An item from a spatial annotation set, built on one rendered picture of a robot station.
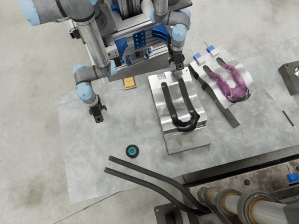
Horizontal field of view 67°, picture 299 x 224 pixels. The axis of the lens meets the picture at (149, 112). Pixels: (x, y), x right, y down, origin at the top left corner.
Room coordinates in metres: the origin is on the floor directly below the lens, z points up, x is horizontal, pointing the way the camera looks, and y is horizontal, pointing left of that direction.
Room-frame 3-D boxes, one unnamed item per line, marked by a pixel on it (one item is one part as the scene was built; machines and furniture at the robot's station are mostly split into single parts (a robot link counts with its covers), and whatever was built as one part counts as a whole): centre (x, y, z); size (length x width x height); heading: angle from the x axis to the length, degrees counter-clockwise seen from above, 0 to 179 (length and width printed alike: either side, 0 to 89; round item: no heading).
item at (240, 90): (0.54, -0.51, 0.90); 0.26 x 0.18 x 0.08; 25
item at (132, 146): (0.19, 0.13, 0.82); 0.08 x 0.08 x 0.04
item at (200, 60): (0.76, -0.35, 0.86); 0.13 x 0.05 x 0.05; 25
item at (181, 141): (0.40, -0.18, 0.87); 0.50 x 0.26 x 0.14; 7
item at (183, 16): (0.83, -0.23, 1.14); 0.11 x 0.11 x 0.08; 68
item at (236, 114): (0.54, -0.52, 0.86); 0.50 x 0.26 x 0.11; 25
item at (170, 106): (0.42, -0.19, 0.92); 0.35 x 0.16 x 0.09; 7
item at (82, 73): (0.56, 0.31, 1.14); 0.11 x 0.11 x 0.08; 11
